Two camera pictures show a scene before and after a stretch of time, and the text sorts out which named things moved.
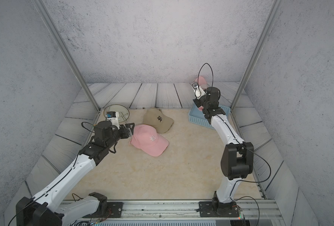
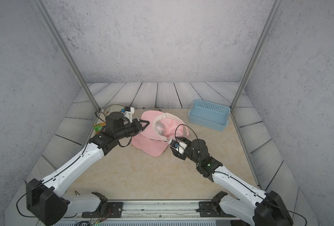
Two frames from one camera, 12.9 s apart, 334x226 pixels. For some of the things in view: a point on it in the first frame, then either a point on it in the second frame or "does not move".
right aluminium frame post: [274, 12] does not move
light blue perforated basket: [197, 117] does not move
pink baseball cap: [202, 81] → [169, 126]
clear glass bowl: [123, 112] does not move
